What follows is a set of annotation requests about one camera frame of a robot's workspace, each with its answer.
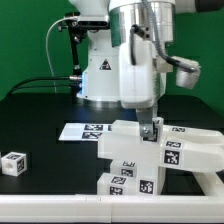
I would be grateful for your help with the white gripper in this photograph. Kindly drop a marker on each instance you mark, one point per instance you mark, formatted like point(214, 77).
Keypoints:
point(140, 84)

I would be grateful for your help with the white cube nut with tag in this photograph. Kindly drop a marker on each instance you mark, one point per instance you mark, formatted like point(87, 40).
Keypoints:
point(156, 130)

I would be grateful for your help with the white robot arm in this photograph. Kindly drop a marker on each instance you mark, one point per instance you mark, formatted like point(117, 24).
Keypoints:
point(151, 20)

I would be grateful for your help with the white flat chair back panel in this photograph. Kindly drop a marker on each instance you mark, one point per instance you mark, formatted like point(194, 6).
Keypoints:
point(83, 131)

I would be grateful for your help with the white L-shaped border fence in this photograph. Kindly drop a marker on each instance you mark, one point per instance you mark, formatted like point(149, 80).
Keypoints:
point(61, 189)

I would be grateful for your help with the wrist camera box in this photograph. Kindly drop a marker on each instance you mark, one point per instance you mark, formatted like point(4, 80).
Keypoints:
point(188, 71)

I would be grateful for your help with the black camera on stand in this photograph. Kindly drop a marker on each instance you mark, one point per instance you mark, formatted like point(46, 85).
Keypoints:
point(77, 22)

